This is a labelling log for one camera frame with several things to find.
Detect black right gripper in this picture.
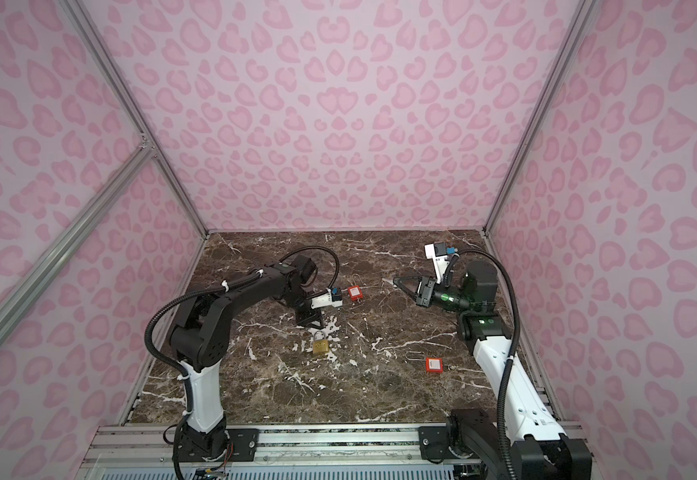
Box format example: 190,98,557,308
394,276,475,315

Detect right corner aluminium post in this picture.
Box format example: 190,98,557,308
482,0,601,238

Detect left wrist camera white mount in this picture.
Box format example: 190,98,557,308
312,287,344,309

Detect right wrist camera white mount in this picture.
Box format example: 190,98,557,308
424,242,458,284

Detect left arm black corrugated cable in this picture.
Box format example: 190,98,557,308
143,245,342,480

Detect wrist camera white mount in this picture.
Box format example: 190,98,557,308
424,242,458,284
312,287,344,309

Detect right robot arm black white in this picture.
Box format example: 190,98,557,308
393,251,593,479

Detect left diagonal aluminium frame bar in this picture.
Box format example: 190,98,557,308
0,140,154,348

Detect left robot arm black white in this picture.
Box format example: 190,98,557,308
168,255,324,461

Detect brass padlock silver shackle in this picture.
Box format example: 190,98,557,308
312,338,330,356

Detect left corner aluminium post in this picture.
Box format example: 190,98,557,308
58,0,210,240

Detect corner aluminium post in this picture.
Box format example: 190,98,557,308
482,0,601,238
58,0,210,240

